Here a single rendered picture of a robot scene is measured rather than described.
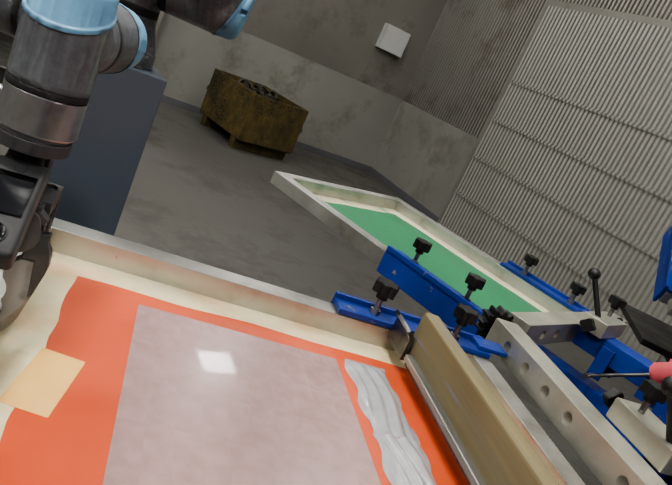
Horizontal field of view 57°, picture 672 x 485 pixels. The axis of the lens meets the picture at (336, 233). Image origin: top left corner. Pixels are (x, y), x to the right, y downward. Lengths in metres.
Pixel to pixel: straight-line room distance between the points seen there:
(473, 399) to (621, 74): 5.73
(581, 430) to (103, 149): 0.90
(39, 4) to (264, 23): 7.28
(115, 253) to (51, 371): 0.28
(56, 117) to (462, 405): 0.59
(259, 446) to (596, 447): 0.49
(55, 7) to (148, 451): 0.41
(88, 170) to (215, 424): 0.61
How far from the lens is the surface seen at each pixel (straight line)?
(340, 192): 1.96
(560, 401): 1.06
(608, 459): 0.98
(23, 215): 0.62
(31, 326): 0.79
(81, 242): 0.96
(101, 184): 1.20
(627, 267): 5.79
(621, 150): 6.13
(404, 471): 0.80
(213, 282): 0.97
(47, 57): 0.63
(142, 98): 1.16
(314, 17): 8.09
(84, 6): 0.62
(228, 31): 1.13
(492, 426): 0.80
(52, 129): 0.64
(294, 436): 0.76
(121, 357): 0.78
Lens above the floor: 1.37
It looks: 15 degrees down
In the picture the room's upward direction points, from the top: 24 degrees clockwise
